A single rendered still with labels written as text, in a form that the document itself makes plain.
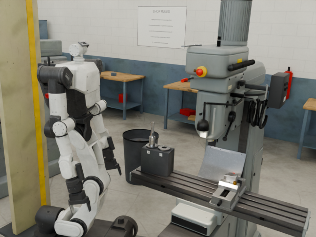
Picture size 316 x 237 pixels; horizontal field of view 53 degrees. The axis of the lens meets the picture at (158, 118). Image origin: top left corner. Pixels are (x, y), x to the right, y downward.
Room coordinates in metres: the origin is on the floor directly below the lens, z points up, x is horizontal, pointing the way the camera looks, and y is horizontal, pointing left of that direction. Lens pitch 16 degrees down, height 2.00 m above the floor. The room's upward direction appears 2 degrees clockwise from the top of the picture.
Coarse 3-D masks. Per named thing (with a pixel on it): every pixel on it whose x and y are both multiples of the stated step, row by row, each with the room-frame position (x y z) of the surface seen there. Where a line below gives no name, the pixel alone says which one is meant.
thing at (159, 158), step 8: (144, 152) 2.17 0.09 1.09; (152, 152) 2.15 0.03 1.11; (160, 152) 2.12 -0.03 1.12; (168, 152) 2.11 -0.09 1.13; (144, 160) 2.17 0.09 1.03; (152, 160) 2.15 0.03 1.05; (160, 160) 2.12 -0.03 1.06; (168, 160) 2.10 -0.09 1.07; (144, 168) 2.17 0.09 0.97; (152, 168) 2.14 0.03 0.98; (160, 168) 2.12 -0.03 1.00; (168, 168) 2.11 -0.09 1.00
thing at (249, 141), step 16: (256, 96) 2.28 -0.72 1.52; (240, 128) 2.24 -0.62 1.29; (256, 128) 2.27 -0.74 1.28; (208, 144) 2.37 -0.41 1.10; (224, 144) 2.30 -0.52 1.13; (240, 144) 2.24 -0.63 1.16; (256, 144) 2.32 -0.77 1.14; (256, 160) 2.32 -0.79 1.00; (256, 176) 2.37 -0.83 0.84; (256, 192) 2.43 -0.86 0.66; (240, 224) 2.21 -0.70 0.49
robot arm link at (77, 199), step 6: (72, 186) 1.58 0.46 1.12; (78, 186) 1.59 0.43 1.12; (72, 192) 1.58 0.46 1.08; (78, 192) 1.60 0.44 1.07; (84, 192) 1.62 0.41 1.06; (72, 198) 1.60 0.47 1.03; (78, 198) 1.59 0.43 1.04; (84, 198) 1.60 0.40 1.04; (72, 204) 1.59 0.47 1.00; (78, 204) 1.59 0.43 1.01
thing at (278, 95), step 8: (280, 72) 2.14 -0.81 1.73; (272, 80) 1.99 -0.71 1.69; (280, 80) 1.97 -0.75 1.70; (288, 80) 2.11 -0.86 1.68; (272, 88) 1.99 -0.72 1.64; (280, 88) 1.97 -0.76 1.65; (272, 96) 1.99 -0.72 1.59; (280, 96) 1.96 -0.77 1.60; (272, 104) 1.98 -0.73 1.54; (280, 104) 1.97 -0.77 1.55
